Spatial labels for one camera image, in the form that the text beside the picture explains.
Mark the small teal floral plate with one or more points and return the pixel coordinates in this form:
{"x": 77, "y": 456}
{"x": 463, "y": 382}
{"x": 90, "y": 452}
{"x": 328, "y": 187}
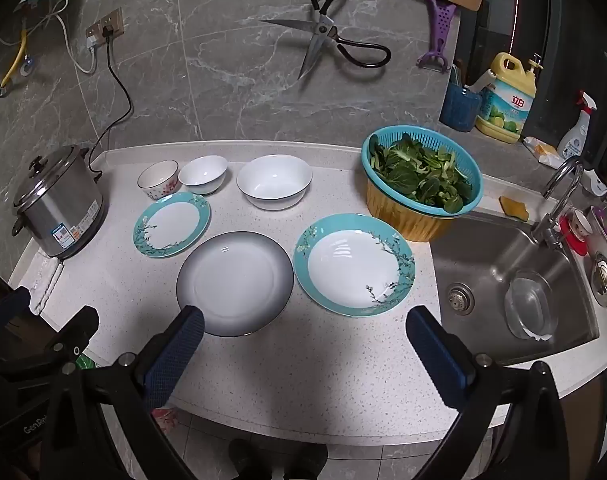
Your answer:
{"x": 173, "y": 222}

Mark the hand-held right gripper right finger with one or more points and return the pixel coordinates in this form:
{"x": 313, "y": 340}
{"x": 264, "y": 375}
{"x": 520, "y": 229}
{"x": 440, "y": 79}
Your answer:
{"x": 438, "y": 360}

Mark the grey rimmed plate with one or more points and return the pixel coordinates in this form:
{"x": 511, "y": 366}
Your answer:
{"x": 233, "y": 275}

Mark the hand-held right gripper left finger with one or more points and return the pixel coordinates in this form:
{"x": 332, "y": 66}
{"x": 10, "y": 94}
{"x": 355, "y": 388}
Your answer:
{"x": 176, "y": 355}

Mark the blue utensil holder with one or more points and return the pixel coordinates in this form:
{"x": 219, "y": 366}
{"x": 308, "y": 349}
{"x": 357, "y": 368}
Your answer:
{"x": 458, "y": 107}

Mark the teal plastic colander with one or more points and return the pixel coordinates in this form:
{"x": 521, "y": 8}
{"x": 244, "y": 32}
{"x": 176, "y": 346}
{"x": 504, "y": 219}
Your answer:
{"x": 369, "y": 152}

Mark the person's black shoe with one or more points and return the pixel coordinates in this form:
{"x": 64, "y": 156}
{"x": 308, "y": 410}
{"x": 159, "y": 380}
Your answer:
{"x": 246, "y": 460}
{"x": 311, "y": 462}

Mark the stainless steel sink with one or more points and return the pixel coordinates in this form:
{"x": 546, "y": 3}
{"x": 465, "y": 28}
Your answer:
{"x": 483, "y": 260}

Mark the purple peeler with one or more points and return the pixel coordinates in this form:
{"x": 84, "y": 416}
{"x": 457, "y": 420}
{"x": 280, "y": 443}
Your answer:
{"x": 442, "y": 25}

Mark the white folded cloth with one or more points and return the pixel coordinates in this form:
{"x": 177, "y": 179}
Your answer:
{"x": 45, "y": 280}

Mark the large white bowl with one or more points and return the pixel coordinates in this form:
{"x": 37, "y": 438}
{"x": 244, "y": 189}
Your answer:
{"x": 273, "y": 180}

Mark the white yellow packet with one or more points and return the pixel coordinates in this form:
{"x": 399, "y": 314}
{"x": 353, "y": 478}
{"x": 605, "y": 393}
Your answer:
{"x": 538, "y": 152}

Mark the sink drain strainer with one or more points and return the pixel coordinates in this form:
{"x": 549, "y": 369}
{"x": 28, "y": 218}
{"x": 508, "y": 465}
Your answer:
{"x": 460, "y": 299}

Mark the small white bowl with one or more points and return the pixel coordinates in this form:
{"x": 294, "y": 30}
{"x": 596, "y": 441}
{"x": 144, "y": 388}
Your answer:
{"x": 203, "y": 175}

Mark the white spray bottle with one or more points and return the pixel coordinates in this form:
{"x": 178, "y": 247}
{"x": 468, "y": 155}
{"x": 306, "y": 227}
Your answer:
{"x": 576, "y": 135}

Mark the wall socket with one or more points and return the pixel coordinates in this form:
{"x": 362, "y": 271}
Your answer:
{"x": 110, "y": 20}

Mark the green leafy vegetables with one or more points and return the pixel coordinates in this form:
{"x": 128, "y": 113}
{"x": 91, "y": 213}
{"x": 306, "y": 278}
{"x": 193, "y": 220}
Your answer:
{"x": 418, "y": 175}

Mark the stainless steel rice cooker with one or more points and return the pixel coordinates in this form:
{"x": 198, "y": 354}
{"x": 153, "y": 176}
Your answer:
{"x": 58, "y": 205}

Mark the metal faucet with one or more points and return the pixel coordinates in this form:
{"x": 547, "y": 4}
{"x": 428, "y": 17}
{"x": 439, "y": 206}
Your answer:
{"x": 558, "y": 180}

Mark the yellow detergent bottle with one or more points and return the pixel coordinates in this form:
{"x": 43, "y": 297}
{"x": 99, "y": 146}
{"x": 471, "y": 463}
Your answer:
{"x": 506, "y": 110}

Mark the small floral bowl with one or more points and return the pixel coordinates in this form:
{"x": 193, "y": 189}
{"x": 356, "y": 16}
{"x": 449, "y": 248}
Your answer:
{"x": 158, "y": 182}

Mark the red silicone mat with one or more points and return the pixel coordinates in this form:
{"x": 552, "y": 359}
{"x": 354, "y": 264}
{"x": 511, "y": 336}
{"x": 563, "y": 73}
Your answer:
{"x": 566, "y": 240}

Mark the large teal floral plate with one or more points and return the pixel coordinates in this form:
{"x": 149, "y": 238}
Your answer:
{"x": 353, "y": 265}

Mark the red white plastic bag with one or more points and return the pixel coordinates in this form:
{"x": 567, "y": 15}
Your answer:
{"x": 166, "y": 420}

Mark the clear glass bowl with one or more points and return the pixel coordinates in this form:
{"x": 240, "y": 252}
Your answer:
{"x": 528, "y": 305}

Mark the white ceramic cup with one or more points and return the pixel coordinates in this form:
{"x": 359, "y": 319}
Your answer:
{"x": 581, "y": 222}

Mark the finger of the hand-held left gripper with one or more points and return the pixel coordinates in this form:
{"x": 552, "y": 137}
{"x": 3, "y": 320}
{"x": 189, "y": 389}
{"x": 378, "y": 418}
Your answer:
{"x": 78, "y": 327}
{"x": 10, "y": 305}

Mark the yellow sponge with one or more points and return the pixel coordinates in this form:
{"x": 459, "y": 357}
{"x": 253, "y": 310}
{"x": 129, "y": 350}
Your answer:
{"x": 513, "y": 206}

